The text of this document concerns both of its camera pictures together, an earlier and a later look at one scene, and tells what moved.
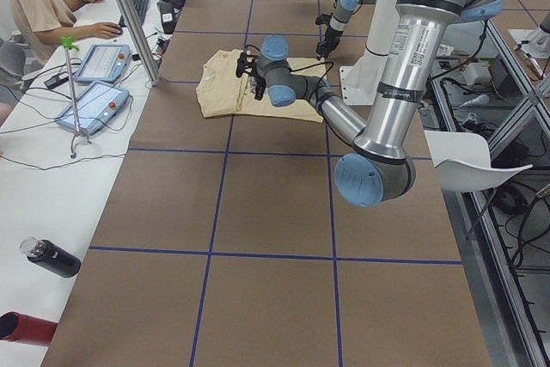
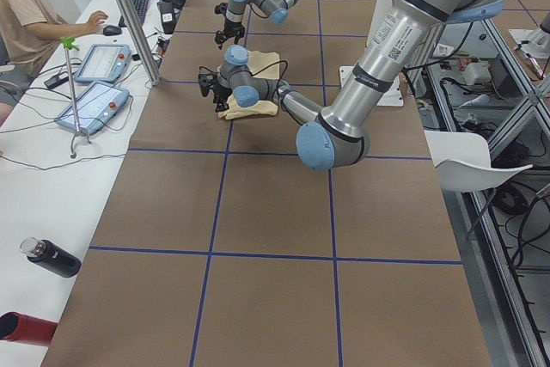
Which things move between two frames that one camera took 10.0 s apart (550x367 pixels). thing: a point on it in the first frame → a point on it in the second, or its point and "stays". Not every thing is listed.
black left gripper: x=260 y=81 → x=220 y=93
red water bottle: x=24 y=328 stays
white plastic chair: x=462 y=161 stays
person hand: x=105 y=30 → x=95 y=18
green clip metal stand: x=70 y=41 stays
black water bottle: x=50 y=256 stays
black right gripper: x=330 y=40 → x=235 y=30
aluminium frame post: x=125 y=3 stays
